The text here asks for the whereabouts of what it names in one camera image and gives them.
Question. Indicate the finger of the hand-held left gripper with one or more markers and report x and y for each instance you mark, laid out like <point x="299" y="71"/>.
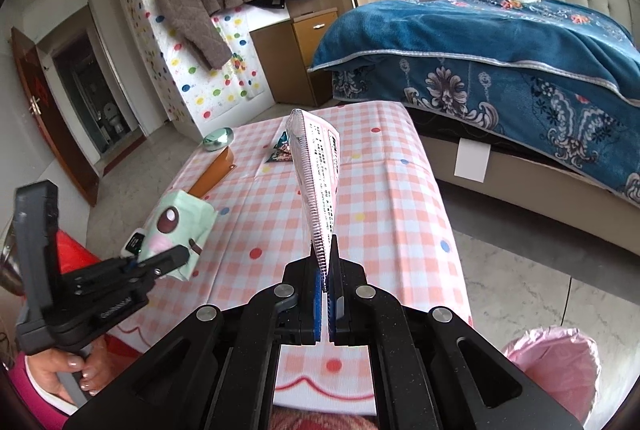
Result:
<point x="167" y="260"/>

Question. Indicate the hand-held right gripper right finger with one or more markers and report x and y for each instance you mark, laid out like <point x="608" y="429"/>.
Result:
<point x="337" y="310"/>

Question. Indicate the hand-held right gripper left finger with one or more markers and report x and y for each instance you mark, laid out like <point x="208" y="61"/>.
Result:
<point x="318" y="310"/>

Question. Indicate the cartoon print tissue pack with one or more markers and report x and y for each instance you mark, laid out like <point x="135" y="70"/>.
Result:
<point x="180" y="220"/>

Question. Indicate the white snack packet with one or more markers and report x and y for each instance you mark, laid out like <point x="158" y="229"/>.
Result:
<point x="315" y="170"/>

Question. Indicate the trash bin with pink bag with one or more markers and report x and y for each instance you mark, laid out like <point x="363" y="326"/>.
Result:
<point x="550" y="370"/>

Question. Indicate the person's left hand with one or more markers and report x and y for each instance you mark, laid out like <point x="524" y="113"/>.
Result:
<point x="65" y="367"/>

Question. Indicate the red plastic stool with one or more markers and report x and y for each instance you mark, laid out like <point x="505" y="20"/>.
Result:
<point x="70" y="255"/>

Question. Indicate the red patterned clothing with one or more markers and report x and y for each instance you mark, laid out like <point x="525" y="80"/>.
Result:
<point x="320" y="421"/>

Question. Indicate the pink checkered tablecloth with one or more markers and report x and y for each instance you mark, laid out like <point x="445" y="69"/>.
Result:
<point x="390" y="210"/>

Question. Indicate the brown wooden door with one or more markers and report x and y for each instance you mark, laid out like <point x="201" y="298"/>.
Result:
<point x="45" y="110"/>

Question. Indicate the white toilet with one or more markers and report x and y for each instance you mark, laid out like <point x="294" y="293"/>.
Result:
<point x="114" y="120"/>

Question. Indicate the small triangular printed wrapper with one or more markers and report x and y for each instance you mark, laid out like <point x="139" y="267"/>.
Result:
<point x="280" y="152"/>

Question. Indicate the white sheet with coloured dots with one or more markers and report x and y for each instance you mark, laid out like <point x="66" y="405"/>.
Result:
<point x="200" y="80"/>

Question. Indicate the white paper sheet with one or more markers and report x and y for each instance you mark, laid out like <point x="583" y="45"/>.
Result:
<point x="472" y="162"/>

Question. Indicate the wooden drawer cabinet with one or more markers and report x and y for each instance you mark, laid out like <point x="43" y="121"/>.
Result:
<point x="310" y="55"/>

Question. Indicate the blue floral blanket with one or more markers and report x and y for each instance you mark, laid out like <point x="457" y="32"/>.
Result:
<point x="450" y="35"/>

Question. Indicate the beige upholstered bed frame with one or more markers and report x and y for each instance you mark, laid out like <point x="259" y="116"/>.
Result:
<point x="525" y="200"/>

